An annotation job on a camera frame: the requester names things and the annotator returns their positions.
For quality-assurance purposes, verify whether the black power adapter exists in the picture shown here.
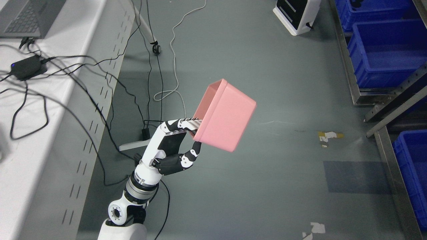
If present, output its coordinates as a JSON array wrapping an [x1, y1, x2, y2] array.
[[9, 55, 47, 81]]

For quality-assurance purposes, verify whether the blue bin top right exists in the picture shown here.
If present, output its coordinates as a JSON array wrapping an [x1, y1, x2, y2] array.
[[335, 0, 420, 32]]

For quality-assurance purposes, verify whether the black cable on desk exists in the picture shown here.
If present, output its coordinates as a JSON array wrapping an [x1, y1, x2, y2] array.
[[0, 0, 164, 187]]

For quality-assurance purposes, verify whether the grey laptop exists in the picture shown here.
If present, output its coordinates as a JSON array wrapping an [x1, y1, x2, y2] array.
[[0, 0, 66, 39]]

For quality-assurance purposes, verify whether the white black robot base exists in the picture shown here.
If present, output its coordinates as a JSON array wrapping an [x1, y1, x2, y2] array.
[[273, 0, 321, 36]]

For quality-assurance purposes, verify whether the white desk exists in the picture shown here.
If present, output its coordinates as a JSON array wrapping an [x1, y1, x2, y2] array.
[[0, 0, 135, 240]]

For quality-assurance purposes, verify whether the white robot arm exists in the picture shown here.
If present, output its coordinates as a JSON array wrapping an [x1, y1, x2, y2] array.
[[97, 174, 159, 240]]

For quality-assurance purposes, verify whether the blue bin lower right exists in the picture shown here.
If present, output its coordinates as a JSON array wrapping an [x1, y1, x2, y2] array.
[[392, 129, 427, 231]]

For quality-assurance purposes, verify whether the white cable on floor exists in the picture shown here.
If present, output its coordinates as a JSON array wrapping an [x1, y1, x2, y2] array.
[[153, 0, 207, 119]]

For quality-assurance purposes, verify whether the blue bin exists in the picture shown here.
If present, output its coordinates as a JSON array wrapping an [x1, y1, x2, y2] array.
[[347, 19, 427, 89], [392, 129, 427, 231], [335, 0, 420, 32]]

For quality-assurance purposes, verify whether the pink plastic storage box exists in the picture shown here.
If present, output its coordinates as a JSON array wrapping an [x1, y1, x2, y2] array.
[[192, 79, 257, 152]]

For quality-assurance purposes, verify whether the blue bin middle right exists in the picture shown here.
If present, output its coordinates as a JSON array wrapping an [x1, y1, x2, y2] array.
[[347, 19, 427, 89]]

